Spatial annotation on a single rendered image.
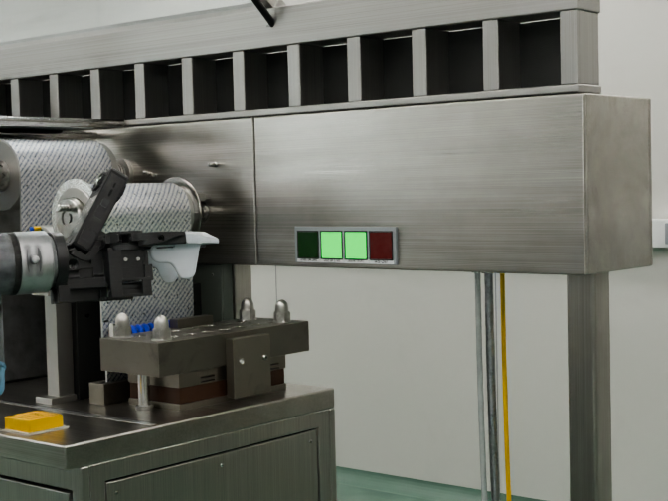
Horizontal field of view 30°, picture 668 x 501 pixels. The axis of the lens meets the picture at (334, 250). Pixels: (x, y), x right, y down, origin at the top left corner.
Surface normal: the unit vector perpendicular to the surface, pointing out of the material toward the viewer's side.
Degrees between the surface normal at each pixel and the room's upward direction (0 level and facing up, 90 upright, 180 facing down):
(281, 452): 90
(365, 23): 90
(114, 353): 90
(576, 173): 90
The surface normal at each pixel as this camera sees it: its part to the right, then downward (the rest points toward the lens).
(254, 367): 0.76, 0.01
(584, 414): -0.64, 0.06
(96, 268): 0.48, -0.11
